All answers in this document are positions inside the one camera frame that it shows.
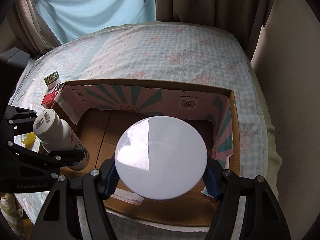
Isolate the yellow tape roll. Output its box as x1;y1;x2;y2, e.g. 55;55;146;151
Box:
21;132;36;148

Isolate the white pill bottle barcode lid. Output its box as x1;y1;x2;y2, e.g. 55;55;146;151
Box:
33;109;90;171

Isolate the red cardboard box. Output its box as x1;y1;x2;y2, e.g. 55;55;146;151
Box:
41;90;59;109

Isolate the small green white box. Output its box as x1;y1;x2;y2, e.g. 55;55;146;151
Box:
44;70;61;89

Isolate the white round jar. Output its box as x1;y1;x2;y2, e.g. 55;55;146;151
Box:
114;116;207;200

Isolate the white black handheld device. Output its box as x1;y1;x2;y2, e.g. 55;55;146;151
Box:
53;83;64;92

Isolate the brown cardboard box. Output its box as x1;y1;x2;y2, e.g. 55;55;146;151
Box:
51;79;240;231

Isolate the beige curtain left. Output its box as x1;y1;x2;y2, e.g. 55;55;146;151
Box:
7;0;61;55

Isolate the beige curtain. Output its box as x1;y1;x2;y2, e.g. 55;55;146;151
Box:
7;0;61;55
156;0;274;59

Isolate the light blue hanging cloth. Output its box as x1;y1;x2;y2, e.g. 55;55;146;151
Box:
34;0;156;44

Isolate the checkered floral bed sheet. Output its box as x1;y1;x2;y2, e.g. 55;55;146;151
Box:
10;24;271;240

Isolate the beige curtain right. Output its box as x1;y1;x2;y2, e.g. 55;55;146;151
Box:
156;0;274;59

